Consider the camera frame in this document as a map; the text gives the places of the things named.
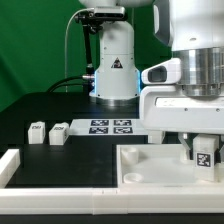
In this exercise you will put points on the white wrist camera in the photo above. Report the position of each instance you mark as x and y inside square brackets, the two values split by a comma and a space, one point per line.
[168, 72]

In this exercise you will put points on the white square tabletop panel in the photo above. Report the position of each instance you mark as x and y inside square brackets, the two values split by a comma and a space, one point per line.
[159, 165]

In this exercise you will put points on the black camera on stand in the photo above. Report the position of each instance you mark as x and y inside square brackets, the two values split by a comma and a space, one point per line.
[92, 22]

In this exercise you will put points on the white plate with fiducial markers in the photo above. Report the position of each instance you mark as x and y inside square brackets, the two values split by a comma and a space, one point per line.
[109, 127]

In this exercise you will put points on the white U-shaped obstacle fence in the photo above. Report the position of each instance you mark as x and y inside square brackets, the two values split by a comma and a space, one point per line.
[97, 201]

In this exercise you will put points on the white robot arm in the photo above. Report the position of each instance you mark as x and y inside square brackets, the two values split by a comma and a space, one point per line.
[168, 54]

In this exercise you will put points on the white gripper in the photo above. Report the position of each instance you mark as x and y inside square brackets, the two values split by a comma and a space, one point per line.
[165, 108]

